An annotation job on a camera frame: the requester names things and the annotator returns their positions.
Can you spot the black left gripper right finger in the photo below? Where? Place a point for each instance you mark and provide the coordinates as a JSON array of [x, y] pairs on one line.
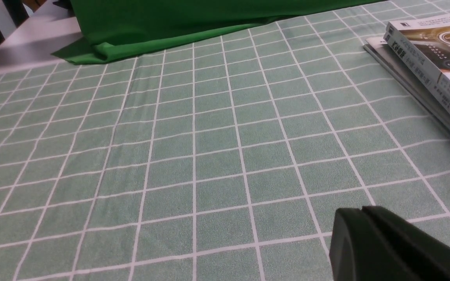
[[424, 255]]

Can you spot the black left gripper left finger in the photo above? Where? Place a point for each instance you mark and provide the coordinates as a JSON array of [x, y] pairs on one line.
[[359, 252]]

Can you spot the lower book under textbook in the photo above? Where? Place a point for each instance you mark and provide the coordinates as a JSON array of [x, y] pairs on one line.
[[384, 55]]

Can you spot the green checkered tablecloth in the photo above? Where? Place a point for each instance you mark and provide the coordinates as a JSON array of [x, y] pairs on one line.
[[224, 159]]

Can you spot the self-driving textbook top book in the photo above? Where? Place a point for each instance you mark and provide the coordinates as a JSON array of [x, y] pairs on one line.
[[424, 47]]

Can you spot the green backdrop cloth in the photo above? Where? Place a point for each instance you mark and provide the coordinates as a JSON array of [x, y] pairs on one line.
[[119, 29]]

